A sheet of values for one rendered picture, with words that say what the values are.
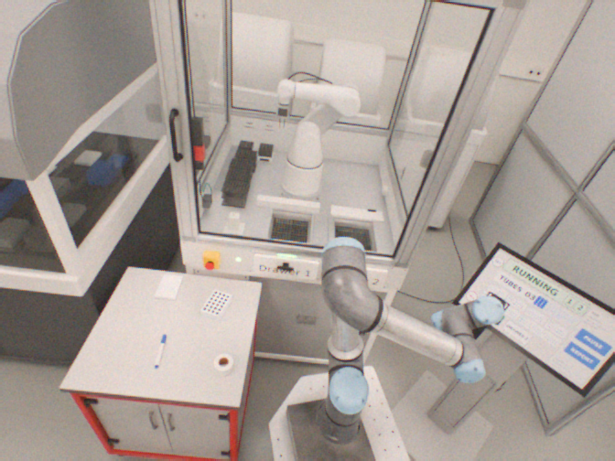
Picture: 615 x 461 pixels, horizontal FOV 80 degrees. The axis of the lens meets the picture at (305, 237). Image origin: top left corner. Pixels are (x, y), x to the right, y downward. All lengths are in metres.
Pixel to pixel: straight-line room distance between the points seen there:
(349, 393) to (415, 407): 1.27
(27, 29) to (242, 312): 1.18
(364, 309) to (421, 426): 1.57
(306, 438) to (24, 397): 1.67
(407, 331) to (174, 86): 1.00
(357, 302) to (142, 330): 1.01
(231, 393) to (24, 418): 1.32
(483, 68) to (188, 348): 1.39
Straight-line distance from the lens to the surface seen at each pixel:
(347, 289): 0.86
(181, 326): 1.62
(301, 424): 1.36
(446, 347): 1.02
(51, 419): 2.45
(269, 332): 2.12
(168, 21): 1.27
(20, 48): 1.37
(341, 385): 1.18
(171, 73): 1.31
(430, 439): 2.38
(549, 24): 4.86
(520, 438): 2.69
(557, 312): 1.64
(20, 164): 1.38
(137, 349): 1.59
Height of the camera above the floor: 2.08
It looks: 41 degrees down
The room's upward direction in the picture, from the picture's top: 10 degrees clockwise
